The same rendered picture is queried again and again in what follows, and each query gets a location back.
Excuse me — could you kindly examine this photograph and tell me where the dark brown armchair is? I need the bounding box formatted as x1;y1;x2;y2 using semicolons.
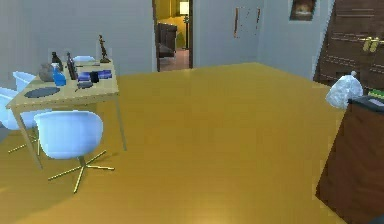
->
157;22;178;59

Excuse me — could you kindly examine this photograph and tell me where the white floor lamp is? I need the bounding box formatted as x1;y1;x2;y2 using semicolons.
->
179;1;190;50

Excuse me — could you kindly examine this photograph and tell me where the light wooden dining table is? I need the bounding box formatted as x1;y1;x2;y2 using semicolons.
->
5;59;128;171

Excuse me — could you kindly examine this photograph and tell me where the dark bronze figurine statue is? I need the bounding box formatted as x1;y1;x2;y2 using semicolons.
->
98;34;112;64

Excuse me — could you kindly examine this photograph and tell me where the small dark grey object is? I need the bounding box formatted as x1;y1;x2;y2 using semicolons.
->
75;81;95;93

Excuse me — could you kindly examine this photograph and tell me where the white shell chair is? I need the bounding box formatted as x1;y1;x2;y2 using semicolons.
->
0;86;52;154
12;70;37;93
72;55;97;63
33;110;116;195

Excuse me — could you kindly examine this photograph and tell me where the dark slim bottle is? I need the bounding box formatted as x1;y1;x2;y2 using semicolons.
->
65;51;79;81

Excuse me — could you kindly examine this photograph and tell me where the blue spray bottle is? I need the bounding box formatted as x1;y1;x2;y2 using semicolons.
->
50;62;67;88

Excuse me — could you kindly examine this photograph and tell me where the dark glass bottle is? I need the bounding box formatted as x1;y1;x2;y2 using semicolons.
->
51;51;64;72

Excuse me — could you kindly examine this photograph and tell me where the grey round vase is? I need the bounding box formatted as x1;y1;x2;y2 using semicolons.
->
38;62;55;83

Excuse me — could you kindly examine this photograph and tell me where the dark oval plate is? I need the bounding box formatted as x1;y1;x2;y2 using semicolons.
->
23;86;62;99

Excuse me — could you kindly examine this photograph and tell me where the white garbage bag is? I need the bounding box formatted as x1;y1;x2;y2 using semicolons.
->
325;70;364;111

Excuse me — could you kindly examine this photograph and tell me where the dark brown wooden cabinet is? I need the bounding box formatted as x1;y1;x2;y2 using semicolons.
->
315;95;384;224

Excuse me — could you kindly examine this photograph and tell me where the dark brown panelled door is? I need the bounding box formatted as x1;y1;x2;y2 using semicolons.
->
313;0;384;91

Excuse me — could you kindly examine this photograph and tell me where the black flat box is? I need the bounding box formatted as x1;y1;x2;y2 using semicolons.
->
347;95;384;115

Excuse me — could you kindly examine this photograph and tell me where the green book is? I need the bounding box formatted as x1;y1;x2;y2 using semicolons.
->
367;88;384;100

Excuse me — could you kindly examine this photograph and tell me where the framed wall picture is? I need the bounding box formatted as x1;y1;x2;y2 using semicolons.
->
288;0;317;22

